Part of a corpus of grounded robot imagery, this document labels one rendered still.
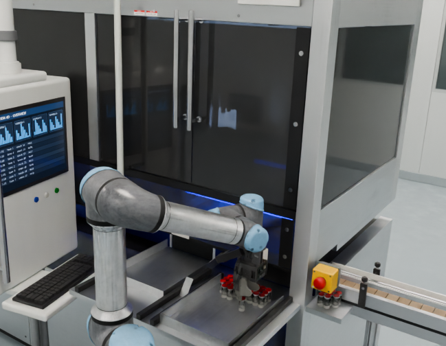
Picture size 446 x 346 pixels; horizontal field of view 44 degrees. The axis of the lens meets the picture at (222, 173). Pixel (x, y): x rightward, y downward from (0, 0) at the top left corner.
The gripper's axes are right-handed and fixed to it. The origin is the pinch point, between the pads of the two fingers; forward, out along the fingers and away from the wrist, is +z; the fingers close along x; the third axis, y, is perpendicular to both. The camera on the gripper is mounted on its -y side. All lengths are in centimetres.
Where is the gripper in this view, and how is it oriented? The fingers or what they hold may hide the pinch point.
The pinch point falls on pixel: (240, 295)
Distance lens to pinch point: 184.9
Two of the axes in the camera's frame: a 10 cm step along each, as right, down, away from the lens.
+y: 8.3, 2.0, -5.3
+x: 5.6, -2.3, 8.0
